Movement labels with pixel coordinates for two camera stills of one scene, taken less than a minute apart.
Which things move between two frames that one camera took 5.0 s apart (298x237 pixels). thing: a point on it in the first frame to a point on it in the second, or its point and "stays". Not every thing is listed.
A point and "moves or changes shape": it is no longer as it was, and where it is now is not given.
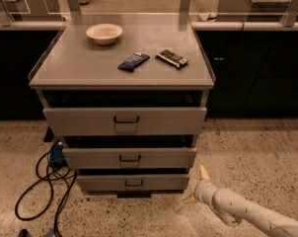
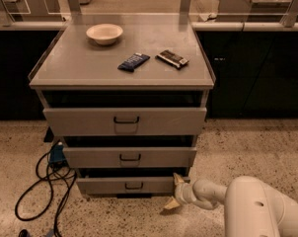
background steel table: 258,2 stays
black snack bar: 172,58 stays
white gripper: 201,189 to 180,192
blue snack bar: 136,59 stays
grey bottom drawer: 133,183 moves or changes shape
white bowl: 105,34 stays
